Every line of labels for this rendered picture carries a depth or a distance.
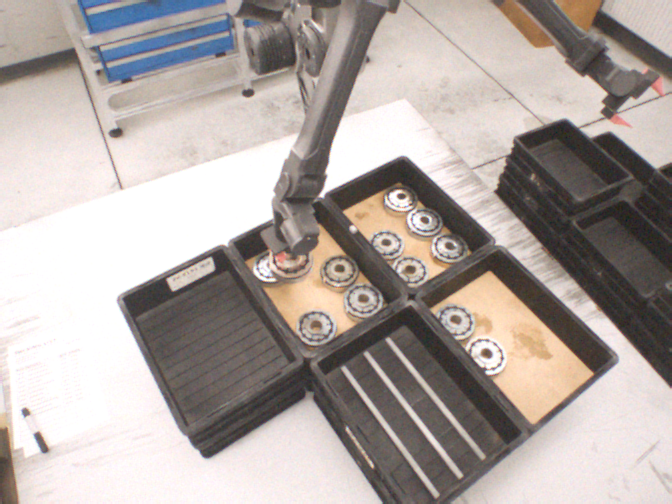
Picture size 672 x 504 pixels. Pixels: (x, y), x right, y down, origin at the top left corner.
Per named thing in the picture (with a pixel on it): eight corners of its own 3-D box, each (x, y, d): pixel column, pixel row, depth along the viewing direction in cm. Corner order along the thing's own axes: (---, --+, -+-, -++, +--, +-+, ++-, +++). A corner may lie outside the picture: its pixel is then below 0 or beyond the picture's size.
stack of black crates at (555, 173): (484, 208, 243) (511, 137, 207) (532, 188, 252) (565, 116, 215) (538, 269, 223) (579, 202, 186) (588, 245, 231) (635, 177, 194)
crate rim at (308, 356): (226, 247, 133) (224, 241, 131) (321, 200, 143) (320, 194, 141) (307, 365, 114) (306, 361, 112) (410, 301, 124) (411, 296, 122)
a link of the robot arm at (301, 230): (320, 170, 99) (283, 168, 94) (346, 213, 94) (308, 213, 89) (296, 212, 107) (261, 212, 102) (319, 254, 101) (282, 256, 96)
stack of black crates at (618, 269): (540, 269, 223) (569, 221, 195) (589, 245, 231) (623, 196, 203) (603, 342, 202) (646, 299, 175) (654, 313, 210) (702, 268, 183)
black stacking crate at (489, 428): (309, 381, 122) (308, 362, 112) (405, 321, 132) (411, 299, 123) (412, 532, 103) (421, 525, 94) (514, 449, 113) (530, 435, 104)
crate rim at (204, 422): (117, 301, 123) (113, 296, 121) (226, 247, 133) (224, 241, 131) (185, 440, 104) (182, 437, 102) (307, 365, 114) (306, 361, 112)
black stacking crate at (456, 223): (322, 221, 151) (321, 195, 142) (399, 181, 161) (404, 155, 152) (405, 319, 132) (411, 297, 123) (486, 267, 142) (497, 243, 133)
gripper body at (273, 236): (316, 237, 110) (316, 216, 104) (275, 258, 107) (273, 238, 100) (300, 216, 113) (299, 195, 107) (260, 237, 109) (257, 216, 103)
